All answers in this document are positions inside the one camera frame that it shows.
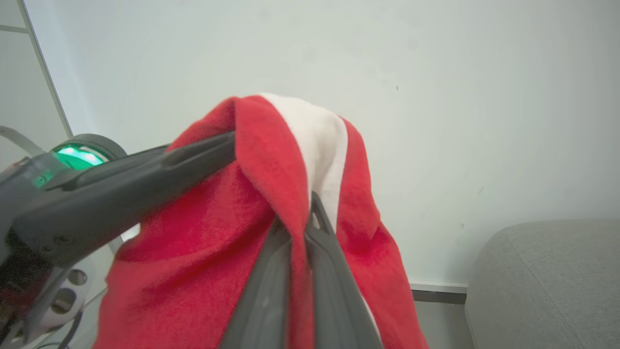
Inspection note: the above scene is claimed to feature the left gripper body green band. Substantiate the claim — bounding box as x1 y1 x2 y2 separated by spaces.
0 133 128 342

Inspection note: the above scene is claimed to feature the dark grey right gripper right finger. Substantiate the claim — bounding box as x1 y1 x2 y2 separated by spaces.
304 192 384 349

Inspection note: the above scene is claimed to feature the white and black baseboard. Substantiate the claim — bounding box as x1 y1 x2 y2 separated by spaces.
409 280 468 305

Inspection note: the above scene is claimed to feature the red and white garment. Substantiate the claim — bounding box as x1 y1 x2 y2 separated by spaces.
93 94 430 349

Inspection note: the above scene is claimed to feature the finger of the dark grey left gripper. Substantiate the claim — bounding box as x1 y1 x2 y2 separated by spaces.
12 131 237 266

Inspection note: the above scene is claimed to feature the thin black cable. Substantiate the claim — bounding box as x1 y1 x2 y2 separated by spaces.
36 310 84 349

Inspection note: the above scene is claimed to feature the grey fabric sofa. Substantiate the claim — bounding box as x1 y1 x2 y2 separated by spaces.
465 220 620 349

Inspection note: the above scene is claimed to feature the grey partition frame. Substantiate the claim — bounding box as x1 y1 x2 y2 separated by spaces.
0 0 74 140

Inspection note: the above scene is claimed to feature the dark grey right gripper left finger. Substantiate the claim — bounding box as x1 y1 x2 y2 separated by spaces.
220 219 293 349

